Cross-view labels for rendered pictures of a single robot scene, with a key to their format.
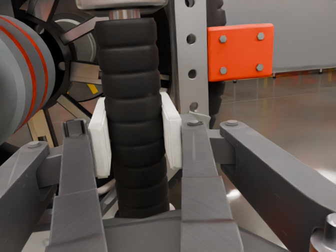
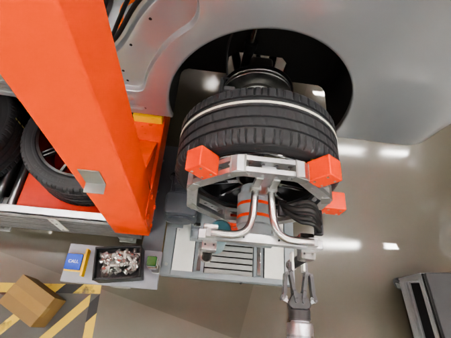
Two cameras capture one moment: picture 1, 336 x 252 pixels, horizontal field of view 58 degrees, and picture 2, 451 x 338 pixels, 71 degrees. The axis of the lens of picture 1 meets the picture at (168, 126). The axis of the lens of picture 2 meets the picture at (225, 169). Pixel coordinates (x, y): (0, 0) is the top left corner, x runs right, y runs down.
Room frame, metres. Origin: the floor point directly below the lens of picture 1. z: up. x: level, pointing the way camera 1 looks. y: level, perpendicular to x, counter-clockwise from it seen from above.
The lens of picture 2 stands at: (-0.11, 0.38, 2.01)
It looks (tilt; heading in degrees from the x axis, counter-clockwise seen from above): 62 degrees down; 358
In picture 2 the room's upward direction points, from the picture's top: 14 degrees clockwise
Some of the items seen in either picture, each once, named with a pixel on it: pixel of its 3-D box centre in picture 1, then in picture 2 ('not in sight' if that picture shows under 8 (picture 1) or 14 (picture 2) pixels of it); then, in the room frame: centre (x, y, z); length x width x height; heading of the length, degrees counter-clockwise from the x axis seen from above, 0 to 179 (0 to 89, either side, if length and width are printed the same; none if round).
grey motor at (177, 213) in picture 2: not in sight; (184, 190); (0.61, 0.55, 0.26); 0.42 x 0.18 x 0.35; 6
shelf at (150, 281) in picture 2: not in sight; (113, 266); (0.09, 0.77, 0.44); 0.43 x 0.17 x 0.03; 96
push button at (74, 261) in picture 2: not in sight; (74, 261); (0.08, 0.94, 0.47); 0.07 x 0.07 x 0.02; 6
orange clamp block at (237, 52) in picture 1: (232, 51); (331, 203); (0.44, -0.10, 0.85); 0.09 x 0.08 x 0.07; 96
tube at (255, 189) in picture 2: not in sight; (235, 207); (0.27, 0.30, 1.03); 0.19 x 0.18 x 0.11; 6
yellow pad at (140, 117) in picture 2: not in sight; (149, 108); (0.82, 0.78, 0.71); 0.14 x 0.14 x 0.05; 6
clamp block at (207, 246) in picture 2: not in sight; (209, 238); (0.18, 0.36, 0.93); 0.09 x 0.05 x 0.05; 6
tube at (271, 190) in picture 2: not in sight; (294, 213); (0.29, 0.10, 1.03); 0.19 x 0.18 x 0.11; 6
